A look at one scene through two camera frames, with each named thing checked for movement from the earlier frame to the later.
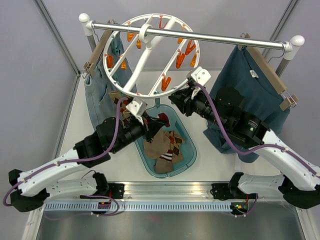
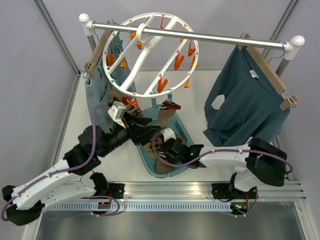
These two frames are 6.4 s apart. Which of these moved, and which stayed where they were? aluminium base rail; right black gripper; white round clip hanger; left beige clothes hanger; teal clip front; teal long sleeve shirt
Moved: teal clip front; right black gripper
Stayed: teal long sleeve shirt; left beige clothes hanger; aluminium base rail; white round clip hanger
